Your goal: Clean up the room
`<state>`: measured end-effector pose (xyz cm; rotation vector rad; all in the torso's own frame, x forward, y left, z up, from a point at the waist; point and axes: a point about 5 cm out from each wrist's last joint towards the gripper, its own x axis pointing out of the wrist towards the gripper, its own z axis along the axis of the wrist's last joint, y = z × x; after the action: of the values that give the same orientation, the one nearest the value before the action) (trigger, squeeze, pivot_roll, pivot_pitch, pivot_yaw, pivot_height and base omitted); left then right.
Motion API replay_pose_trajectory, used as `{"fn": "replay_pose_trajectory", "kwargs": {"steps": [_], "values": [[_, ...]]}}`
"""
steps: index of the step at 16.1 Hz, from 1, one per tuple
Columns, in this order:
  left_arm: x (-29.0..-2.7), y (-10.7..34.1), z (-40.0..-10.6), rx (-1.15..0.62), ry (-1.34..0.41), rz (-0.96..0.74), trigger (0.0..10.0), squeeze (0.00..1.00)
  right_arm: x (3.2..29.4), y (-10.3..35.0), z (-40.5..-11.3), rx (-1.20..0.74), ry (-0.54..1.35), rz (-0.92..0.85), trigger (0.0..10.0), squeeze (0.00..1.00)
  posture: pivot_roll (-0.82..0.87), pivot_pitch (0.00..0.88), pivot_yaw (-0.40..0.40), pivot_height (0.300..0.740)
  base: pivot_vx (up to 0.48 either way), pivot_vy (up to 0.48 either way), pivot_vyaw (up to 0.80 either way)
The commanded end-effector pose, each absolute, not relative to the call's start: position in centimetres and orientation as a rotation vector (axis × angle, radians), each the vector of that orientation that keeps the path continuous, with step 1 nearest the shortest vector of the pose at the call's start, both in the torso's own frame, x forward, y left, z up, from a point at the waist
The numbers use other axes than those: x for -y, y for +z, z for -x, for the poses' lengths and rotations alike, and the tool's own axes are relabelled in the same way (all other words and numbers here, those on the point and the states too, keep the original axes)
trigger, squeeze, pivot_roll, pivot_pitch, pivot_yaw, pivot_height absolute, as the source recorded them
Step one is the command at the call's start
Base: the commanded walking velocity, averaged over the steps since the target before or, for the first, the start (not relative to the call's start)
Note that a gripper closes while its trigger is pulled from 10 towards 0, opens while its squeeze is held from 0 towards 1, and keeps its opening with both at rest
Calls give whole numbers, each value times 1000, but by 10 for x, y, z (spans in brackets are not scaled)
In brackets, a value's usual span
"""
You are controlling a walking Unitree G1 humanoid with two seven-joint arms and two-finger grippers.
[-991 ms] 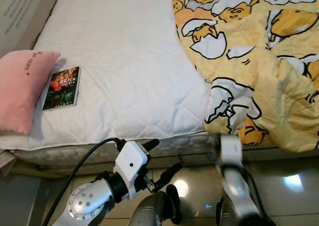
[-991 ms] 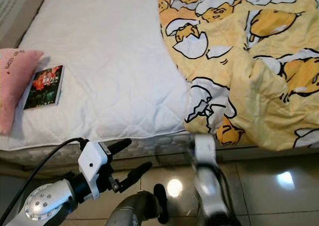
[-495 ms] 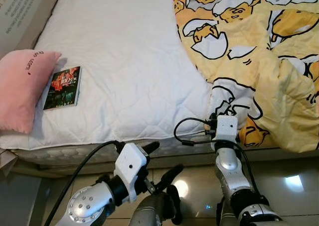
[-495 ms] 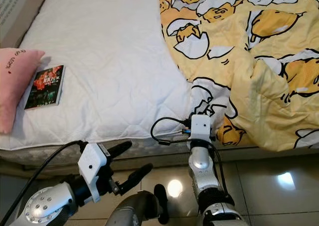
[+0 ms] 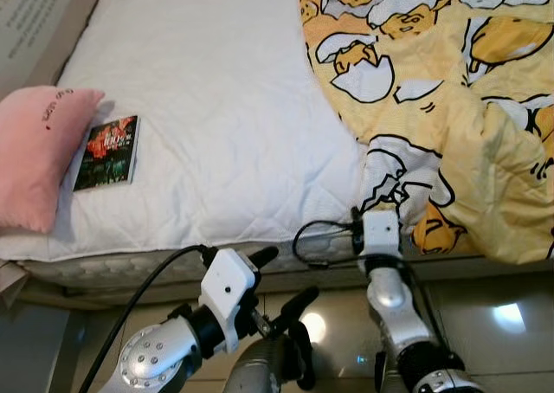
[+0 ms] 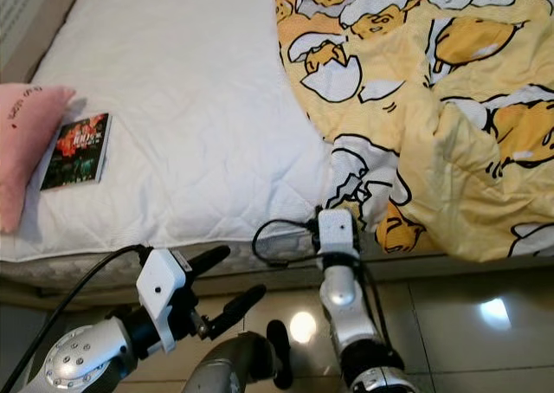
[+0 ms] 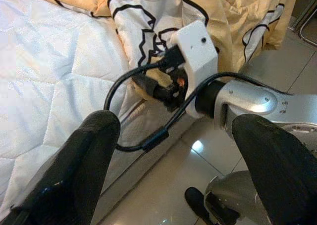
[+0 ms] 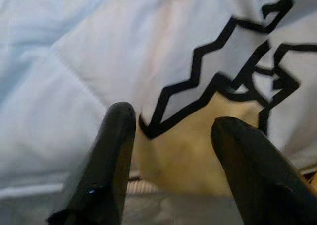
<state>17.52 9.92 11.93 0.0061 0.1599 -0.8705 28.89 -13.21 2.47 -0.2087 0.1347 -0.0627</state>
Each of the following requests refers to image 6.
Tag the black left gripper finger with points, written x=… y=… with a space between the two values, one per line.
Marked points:
x=209 y=259
x=238 y=306

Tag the yellow cartoon egg blanket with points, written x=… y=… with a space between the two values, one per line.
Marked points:
x=450 y=177

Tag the dark red-green cover book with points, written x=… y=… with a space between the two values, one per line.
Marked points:
x=76 y=152

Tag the pink pillow with fist print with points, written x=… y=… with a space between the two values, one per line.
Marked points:
x=26 y=151

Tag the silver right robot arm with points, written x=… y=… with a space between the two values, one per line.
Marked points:
x=346 y=306

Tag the white quilted mattress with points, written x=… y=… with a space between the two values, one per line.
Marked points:
x=199 y=107

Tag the beige bed base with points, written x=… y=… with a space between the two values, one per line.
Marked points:
x=467 y=276

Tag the grey printed headboard panel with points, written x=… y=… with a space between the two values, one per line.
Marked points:
x=35 y=16

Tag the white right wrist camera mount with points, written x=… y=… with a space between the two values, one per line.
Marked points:
x=336 y=233

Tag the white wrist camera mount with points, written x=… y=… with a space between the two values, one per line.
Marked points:
x=163 y=282
x=336 y=233

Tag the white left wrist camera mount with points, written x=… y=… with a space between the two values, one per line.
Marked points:
x=163 y=282

